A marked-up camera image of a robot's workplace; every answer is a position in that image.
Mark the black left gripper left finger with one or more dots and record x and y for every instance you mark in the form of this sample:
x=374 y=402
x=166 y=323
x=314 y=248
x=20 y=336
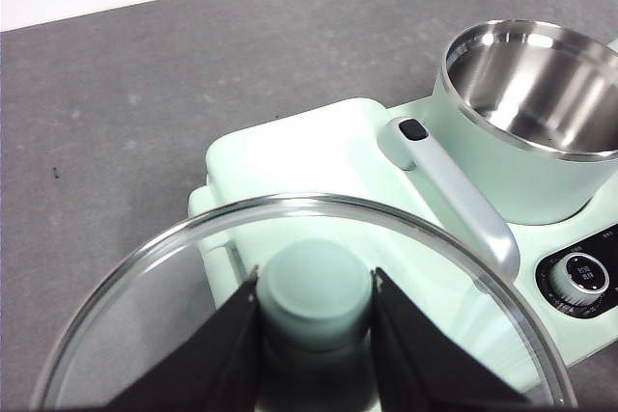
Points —
x=203 y=364

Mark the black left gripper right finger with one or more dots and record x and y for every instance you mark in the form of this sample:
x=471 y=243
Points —
x=425 y=364

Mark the glass lid with green knob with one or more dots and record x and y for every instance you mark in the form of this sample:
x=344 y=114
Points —
x=314 y=296

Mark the mint green steamer pot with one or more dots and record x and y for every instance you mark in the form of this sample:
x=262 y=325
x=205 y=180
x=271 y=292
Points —
x=492 y=161

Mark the mint green breakfast machine base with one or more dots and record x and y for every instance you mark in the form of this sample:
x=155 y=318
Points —
x=531 y=243

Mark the silver control knob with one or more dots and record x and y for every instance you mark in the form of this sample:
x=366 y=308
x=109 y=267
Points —
x=581 y=282

